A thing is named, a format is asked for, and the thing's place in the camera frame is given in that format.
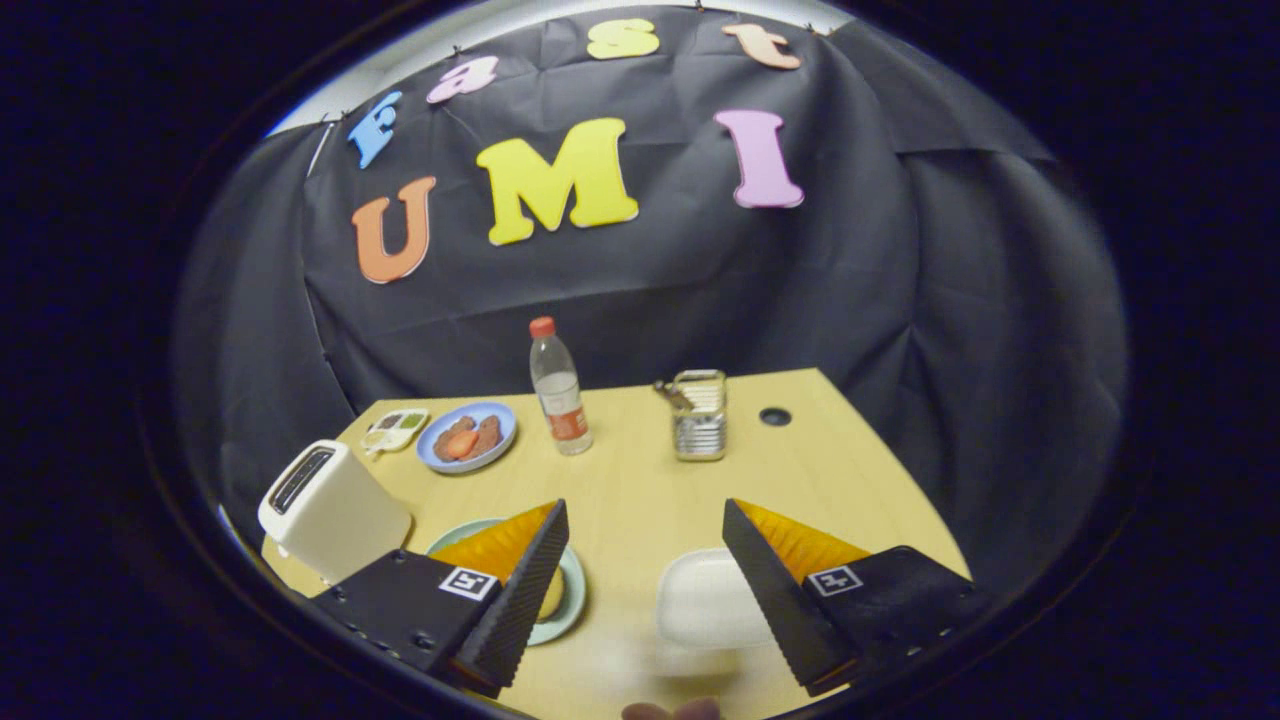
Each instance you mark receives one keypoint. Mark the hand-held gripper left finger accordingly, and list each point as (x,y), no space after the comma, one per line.
(520,610)

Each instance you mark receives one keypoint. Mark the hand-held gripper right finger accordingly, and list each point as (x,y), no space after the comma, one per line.
(775,610)

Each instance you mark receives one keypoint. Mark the brown toast slice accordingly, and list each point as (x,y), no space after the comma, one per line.
(551,598)

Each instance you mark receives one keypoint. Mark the light green plate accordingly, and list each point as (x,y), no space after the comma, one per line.
(572,600)

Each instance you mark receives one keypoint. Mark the small white dish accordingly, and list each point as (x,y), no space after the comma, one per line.
(700,600)

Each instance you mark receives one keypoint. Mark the red tomato slice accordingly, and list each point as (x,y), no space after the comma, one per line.
(462,446)

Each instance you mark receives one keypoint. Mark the brown meat piece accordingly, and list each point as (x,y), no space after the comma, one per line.
(488,432)
(450,425)

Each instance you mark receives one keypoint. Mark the white toaster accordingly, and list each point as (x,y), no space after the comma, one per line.
(350,520)

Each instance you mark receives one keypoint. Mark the black table grommet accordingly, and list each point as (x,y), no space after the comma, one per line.
(775,416)

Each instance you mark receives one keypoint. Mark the blue plate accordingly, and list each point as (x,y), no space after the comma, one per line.
(482,411)

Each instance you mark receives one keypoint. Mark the clear bottle with red cap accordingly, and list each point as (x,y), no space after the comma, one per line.
(562,400)

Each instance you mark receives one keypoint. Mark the white divided condiment dish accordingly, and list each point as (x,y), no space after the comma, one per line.
(395,432)

